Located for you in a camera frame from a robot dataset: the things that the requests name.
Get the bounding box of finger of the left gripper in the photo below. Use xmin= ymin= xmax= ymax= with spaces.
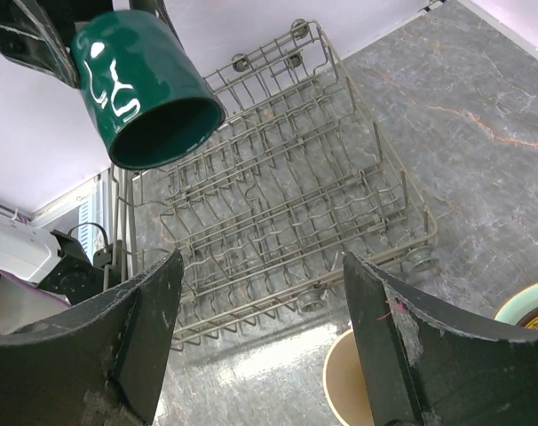
xmin=129 ymin=0 xmax=182 ymax=47
xmin=0 ymin=0 xmax=79 ymax=89

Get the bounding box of beige cup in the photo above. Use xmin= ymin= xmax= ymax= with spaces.
xmin=322 ymin=329 xmax=375 ymax=426

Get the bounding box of blue slotted cable duct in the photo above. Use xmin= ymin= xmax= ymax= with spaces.
xmin=74 ymin=190 xmax=107 ymax=262

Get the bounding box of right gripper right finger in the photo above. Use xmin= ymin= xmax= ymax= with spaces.
xmin=344 ymin=253 xmax=538 ymax=425

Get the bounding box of dark green cup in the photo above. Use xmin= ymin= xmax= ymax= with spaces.
xmin=71 ymin=10 xmax=225 ymax=170

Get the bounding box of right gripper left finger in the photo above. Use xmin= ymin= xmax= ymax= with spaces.
xmin=0 ymin=250 xmax=184 ymax=425

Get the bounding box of grey wire dish rack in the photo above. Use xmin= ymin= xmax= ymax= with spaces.
xmin=114 ymin=19 xmax=438 ymax=351

